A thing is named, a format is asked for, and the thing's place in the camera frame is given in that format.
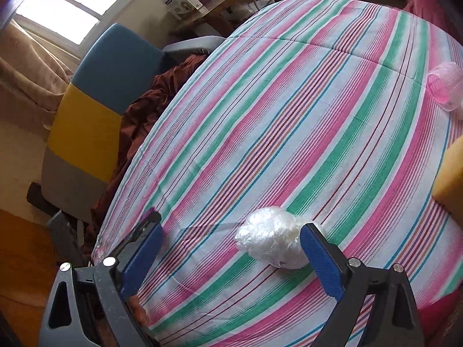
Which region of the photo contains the yellow sponge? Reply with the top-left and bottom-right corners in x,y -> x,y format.
432,141 -> 463,221

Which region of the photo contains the striped tablecloth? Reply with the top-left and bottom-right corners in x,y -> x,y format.
90,0 -> 463,347

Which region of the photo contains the orange fruit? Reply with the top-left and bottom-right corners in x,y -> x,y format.
128,294 -> 150,328

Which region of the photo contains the grey yellow blue armchair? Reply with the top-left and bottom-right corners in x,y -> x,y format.
27,23 -> 227,225

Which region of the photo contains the clear plastic bag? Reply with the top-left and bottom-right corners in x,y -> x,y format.
234,206 -> 319,270

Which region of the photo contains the white appliance box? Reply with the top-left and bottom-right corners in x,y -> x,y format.
163,0 -> 205,20

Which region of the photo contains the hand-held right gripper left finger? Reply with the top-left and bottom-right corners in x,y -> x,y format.
39,211 -> 163,347

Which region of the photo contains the pink plastic cup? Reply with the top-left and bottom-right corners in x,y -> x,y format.
426,61 -> 463,112

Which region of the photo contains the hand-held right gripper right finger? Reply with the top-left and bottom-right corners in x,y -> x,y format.
300,223 -> 425,347

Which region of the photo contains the wooden side shelf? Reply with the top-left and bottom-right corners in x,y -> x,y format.
168,0 -> 279,38

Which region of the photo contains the dark red blanket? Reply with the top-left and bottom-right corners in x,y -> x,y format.
81,54 -> 208,257

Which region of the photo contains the window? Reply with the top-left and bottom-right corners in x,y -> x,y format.
14,0 -> 153,55

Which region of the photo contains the beige patterned curtain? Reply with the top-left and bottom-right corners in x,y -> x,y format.
0,20 -> 75,131

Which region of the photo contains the pink red cloth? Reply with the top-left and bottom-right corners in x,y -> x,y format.
403,0 -> 463,31

